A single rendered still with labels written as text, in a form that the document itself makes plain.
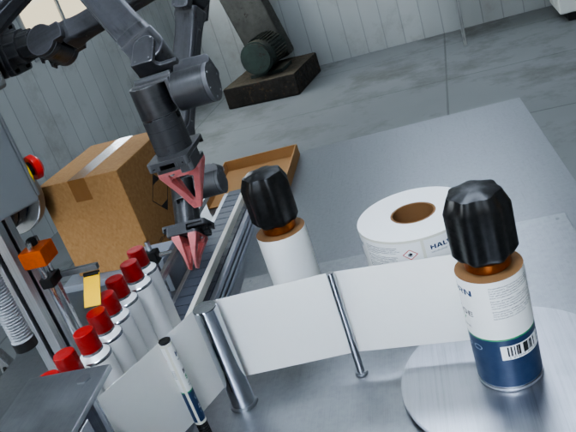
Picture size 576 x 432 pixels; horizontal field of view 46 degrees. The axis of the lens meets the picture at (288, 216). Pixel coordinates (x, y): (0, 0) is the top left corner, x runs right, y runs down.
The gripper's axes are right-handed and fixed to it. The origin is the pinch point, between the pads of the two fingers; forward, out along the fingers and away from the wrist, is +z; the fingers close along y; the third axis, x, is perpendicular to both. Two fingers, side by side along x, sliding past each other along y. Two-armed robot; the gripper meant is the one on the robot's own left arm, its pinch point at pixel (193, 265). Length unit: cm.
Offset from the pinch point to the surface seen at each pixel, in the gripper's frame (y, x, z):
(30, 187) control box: 0, -55, -3
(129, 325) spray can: 1.5, -33.2, 15.5
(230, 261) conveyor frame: 4.5, 11.1, -1.5
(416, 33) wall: 59, 522, -315
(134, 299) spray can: 1.2, -30.2, 10.8
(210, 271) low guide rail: 3.3, 1.1, 1.9
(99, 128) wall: -216, 342, -219
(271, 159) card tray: 2, 72, -47
